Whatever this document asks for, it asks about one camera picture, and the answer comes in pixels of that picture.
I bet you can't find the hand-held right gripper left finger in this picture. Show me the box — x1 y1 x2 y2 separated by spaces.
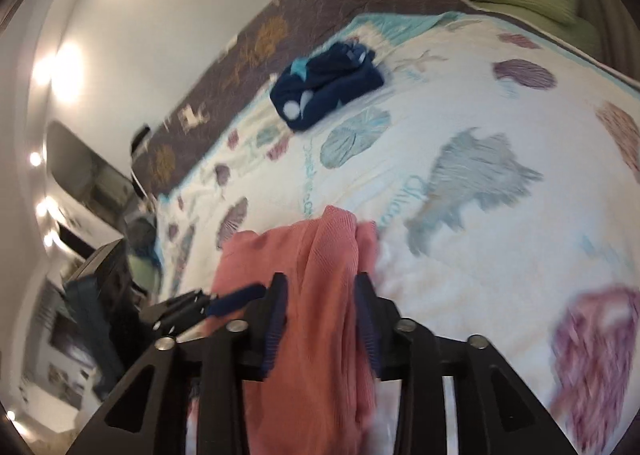
65 274 290 455

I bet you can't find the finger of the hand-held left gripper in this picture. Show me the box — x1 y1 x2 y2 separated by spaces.
150 284 267 336

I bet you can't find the pink knit shirt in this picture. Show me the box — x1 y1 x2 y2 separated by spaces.
187 205 381 455

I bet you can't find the white wardrobe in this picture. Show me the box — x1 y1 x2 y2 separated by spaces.
45 122 136 246

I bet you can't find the row of ceiling spotlights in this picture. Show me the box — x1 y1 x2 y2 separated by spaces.
0 0 166 426

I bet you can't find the white seashell print blanket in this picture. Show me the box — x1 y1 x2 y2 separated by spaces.
155 12 640 455

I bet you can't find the dark deer print bedspread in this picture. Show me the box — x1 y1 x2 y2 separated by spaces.
132 0 481 196

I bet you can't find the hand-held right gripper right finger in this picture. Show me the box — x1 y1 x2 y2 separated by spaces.
354 272 576 455

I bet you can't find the navy star print garment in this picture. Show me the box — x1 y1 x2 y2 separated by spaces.
270 41 385 132

